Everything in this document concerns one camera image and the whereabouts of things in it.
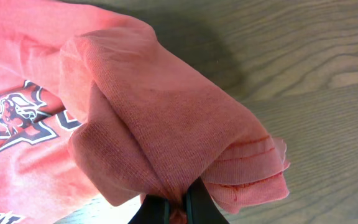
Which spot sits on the red printed t-shirt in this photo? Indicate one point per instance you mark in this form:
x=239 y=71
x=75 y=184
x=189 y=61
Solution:
x=91 y=103

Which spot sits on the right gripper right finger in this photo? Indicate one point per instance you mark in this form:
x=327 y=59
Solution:
x=199 y=206

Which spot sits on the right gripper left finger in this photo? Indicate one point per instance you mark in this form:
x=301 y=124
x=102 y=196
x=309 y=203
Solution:
x=154 y=210

